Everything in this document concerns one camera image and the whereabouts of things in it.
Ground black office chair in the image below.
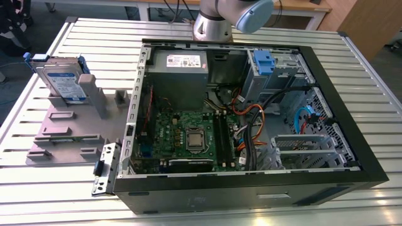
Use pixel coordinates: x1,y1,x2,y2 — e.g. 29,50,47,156
0,37,31,57

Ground CPU socket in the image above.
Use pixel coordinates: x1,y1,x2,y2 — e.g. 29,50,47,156
182,126,210,154

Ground metal drive cage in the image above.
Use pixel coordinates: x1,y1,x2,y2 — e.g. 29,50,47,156
241,49,315,102

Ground wooden cabinet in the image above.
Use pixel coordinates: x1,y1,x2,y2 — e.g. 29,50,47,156
317,0,402,62

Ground green RAM stick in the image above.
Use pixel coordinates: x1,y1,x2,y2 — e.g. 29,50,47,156
49,137,85,143

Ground grey parts rack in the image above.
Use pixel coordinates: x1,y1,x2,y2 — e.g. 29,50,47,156
23,74,130,167

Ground black hanging cable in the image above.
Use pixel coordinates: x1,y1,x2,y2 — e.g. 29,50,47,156
268,0,284,27
164,0,194,24

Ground black open PC case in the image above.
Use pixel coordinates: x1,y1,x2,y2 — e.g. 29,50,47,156
90,39,389,215

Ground metal disk bay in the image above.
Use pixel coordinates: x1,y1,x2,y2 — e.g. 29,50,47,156
269,134,348,170

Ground metal card retention bracket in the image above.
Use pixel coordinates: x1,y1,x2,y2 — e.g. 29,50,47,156
90,142,122,197

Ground green motherboard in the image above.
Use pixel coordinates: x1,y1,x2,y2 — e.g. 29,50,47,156
133,110,248,174

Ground black power connector wire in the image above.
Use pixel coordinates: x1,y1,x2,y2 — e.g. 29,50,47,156
305,114,333,129

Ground blue floor cable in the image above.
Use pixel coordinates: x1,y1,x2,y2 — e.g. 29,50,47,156
0,61,25,69

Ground silver CPU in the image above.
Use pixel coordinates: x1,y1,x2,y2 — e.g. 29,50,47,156
186,133,204,148

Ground blue plastic drive latch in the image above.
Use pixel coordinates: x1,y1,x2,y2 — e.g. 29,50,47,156
253,50,274,76

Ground wooden desk white frame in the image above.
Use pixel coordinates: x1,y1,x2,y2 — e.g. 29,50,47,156
42,0,333,30

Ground orange wire bundle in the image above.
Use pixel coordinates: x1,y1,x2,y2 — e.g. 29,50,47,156
232,88,266,151

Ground hard disk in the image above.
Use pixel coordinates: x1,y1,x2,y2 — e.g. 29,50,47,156
22,53,92,103

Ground black RAM slot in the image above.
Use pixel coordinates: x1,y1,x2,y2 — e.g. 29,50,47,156
221,110,234,167
212,110,228,168

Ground black graphics card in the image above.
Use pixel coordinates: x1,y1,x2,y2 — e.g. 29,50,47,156
168,159,213,174

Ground yellow wire bundle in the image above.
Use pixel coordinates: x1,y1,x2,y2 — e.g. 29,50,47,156
202,97,226,111

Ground black case fan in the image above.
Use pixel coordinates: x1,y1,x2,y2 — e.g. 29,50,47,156
137,81,154,139

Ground blue data wire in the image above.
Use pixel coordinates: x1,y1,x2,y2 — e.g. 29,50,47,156
293,105,315,135

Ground grey power supply unit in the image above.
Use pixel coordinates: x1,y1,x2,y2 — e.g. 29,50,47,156
145,49,210,113

